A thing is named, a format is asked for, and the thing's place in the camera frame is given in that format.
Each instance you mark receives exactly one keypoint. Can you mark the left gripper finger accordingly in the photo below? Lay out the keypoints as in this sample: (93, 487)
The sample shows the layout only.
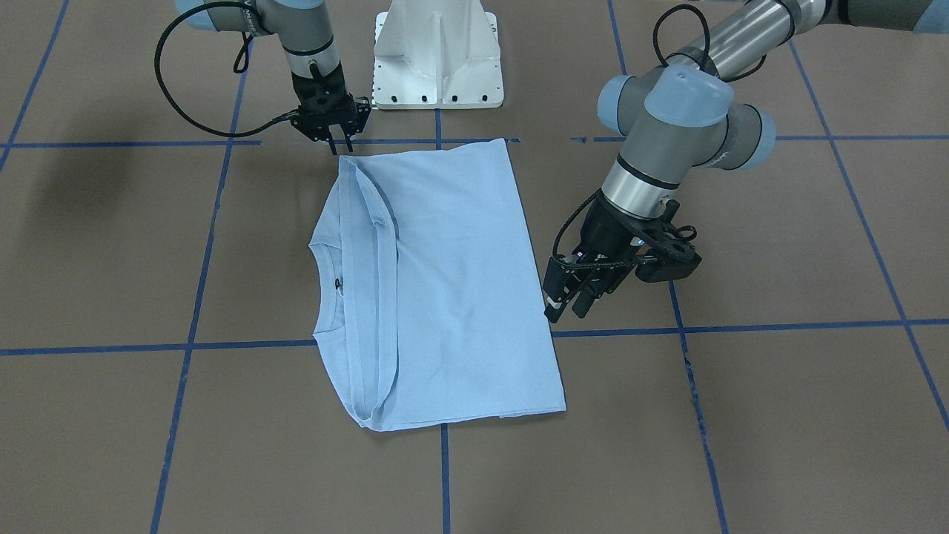
(588, 292)
(560, 285)

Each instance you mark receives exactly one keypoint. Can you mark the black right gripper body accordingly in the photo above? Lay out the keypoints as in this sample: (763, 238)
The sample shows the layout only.
(354, 116)

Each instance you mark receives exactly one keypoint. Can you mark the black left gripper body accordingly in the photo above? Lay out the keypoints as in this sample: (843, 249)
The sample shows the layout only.
(604, 236)

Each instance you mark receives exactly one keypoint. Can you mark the light blue t-shirt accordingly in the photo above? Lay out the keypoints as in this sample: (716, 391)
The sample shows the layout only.
(431, 309)

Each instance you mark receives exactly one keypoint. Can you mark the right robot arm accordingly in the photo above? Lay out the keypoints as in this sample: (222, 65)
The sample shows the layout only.
(307, 37)

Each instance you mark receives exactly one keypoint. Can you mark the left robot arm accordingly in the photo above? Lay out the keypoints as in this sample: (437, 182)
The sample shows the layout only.
(679, 116)

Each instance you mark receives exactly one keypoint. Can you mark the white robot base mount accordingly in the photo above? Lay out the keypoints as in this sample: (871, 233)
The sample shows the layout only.
(437, 55)

